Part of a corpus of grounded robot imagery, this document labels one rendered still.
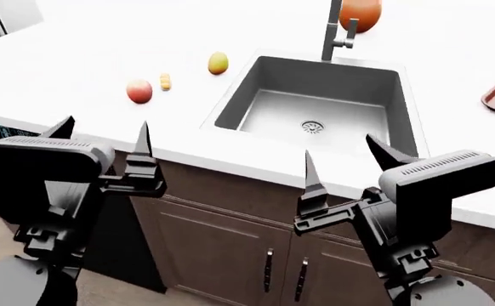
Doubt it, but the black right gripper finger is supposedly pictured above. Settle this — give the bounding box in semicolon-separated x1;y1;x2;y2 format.
297;149;330;219
365;133;419;173

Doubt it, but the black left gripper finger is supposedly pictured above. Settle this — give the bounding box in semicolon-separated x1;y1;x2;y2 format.
38;115;77;140
122;120;166;188

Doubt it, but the round metal sink drain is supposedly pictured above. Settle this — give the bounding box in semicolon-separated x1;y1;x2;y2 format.
300;119;327;135

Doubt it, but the grey steel sink basin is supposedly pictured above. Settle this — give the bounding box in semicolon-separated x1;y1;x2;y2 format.
199;47;430;161

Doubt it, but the grey sink faucet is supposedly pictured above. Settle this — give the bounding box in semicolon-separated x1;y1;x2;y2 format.
321;0;361;62

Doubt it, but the brown cabinet door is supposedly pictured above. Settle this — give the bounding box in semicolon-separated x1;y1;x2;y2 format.
280;234;495;306
130;195;294;306

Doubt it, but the black dishwasher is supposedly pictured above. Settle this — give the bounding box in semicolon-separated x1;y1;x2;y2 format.
0;120;168;295

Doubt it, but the red peach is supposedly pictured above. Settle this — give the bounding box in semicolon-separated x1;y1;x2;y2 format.
126;78;154;105

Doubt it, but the small yellow-orange vegetable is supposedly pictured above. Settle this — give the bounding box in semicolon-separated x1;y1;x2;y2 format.
158;71;173;92

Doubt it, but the green-yellow mango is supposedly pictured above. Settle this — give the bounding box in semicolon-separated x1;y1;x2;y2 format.
207;51;230;77

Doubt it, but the orange rounded vase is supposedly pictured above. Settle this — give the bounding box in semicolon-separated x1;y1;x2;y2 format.
339;0;383;34

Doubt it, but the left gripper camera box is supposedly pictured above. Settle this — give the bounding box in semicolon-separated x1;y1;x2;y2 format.
0;135;117;212

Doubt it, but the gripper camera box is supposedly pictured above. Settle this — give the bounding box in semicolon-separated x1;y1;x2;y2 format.
0;135;117;212
378;148;495;239

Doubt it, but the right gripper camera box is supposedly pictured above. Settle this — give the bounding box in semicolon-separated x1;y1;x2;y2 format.
378;148;495;239

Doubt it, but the dark metal cabinet handle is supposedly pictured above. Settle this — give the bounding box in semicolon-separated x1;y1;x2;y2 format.
263;247;275;294
296;256;310;303

